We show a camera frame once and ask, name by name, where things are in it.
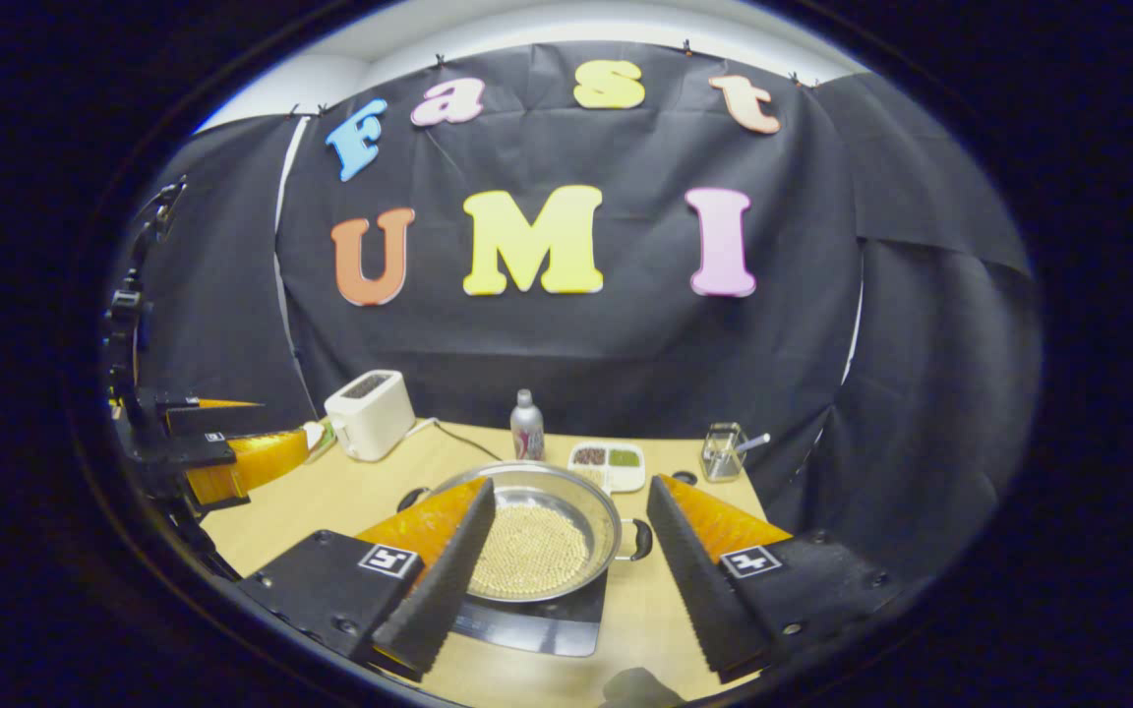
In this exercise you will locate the metal mesh utensil holder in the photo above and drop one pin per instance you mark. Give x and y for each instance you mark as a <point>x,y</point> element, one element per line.
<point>722,454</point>

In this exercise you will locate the silver printed drink bottle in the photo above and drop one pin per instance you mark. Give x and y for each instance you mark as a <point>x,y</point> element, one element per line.
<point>527,433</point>

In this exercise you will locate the white toaster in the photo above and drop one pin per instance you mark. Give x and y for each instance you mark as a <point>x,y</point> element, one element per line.
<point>370,413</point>

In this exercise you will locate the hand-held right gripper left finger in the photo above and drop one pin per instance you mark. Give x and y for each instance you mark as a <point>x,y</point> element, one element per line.
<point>444,590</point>

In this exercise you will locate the pile of yellow soybeans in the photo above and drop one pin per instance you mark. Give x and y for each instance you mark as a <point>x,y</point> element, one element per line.
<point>532,551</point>

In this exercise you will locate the white divided bean tray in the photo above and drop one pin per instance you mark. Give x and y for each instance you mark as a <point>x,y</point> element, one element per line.
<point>608,464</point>

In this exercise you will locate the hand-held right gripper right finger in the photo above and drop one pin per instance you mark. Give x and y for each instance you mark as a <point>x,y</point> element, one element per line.
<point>699,590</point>

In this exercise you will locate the black induction cooktop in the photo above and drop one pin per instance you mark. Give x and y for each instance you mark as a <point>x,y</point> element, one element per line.
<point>547,629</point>

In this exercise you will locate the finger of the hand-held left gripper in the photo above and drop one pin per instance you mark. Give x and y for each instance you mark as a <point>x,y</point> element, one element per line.
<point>257,457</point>
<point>203,418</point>

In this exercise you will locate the stainless steel pot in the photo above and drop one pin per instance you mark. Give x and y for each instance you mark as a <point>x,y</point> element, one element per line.
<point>566,492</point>

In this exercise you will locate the metal spoon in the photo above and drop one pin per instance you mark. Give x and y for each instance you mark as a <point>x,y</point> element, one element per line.
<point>753,442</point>

